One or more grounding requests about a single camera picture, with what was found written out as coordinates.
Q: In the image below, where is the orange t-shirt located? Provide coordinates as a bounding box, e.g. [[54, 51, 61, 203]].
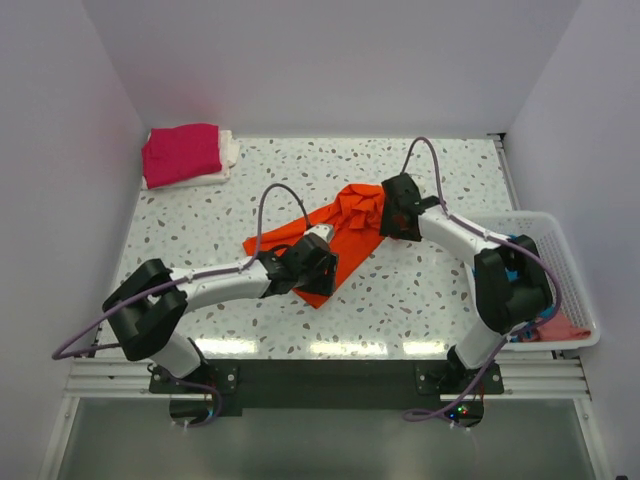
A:
[[243, 184, 385, 287]]

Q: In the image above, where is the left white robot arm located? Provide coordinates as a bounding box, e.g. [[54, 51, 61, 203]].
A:
[[102, 224, 338, 392]]

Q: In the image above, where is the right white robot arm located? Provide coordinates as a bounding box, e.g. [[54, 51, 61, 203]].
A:
[[380, 173, 553, 393]]

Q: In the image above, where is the teal t-shirt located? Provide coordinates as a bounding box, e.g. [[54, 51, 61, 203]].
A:
[[472, 235, 553, 334]]

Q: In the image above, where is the folded white t-shirt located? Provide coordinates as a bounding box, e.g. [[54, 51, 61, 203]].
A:
[[155, 130, 240, 190]]

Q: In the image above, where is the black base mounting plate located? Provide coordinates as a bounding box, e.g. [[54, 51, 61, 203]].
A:
[[148, 359, 505, 426]]

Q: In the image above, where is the folded magenta t-shirt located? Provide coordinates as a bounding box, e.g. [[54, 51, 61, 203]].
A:
[[141, 123, 223, 189]]

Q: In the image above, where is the white plastic laundry basket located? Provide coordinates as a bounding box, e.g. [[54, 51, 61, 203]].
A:
[[470, 210, 600, 352]]

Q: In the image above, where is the pink t-shirt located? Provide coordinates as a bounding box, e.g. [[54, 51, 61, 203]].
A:
[[534, 314, 591, 342]]

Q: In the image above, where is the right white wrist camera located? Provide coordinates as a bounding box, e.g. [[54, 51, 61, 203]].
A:
[[411, 174, 431, 198]]

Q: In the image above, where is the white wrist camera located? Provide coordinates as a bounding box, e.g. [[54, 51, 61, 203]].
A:
[[411, 174, 431, 198], [304, 224, 335, 245]]

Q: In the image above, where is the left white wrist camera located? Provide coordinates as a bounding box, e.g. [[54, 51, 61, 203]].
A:
[[304, 224, 335, 245]]

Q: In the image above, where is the aluminium frame rail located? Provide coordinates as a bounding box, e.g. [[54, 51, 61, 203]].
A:
[[63, 353, 591, 400]]

